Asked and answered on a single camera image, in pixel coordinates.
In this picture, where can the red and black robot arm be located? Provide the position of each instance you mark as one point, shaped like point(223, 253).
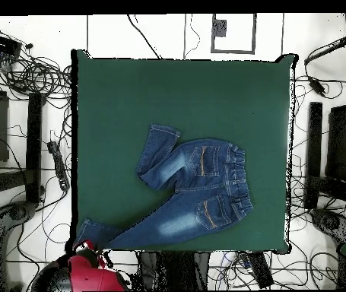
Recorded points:
point(93, 273)

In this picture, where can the blue denim jeans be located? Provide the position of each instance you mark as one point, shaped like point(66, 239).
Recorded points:
point(197, 188)

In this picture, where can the black stand bar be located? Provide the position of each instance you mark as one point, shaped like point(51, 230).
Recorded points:
point(34, 146)
point(314, 146)

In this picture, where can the dark green table cloth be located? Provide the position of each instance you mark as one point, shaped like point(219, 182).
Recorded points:
point(124, 106)

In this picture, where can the black power adapter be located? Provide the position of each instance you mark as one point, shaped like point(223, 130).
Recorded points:
point(316, 85)

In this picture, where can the black power strip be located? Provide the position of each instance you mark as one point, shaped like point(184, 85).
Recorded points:
point(59, 167)

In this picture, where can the black floor box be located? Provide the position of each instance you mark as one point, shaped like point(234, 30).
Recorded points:
point(260, 270)

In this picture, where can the black electronics box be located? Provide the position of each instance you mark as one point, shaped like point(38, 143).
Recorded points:
point(0, 42)

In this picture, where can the grey square floor frame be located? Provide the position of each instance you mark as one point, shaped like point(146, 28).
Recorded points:
point(254, 33)

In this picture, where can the dark grey square plate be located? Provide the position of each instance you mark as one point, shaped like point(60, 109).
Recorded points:
point(219, 28)

